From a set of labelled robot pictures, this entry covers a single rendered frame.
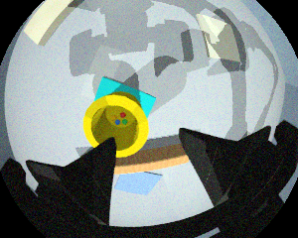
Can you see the yellow cup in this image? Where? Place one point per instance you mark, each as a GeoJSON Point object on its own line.
{"type": "Point", "coordinates": [98, 126]}

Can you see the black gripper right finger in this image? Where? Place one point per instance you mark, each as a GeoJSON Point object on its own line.
{"type": "Point", "coordinates": [218, 161]}

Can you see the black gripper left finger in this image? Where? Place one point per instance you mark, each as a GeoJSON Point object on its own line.
{"type": "Point", "coordinates": [87, 180]}

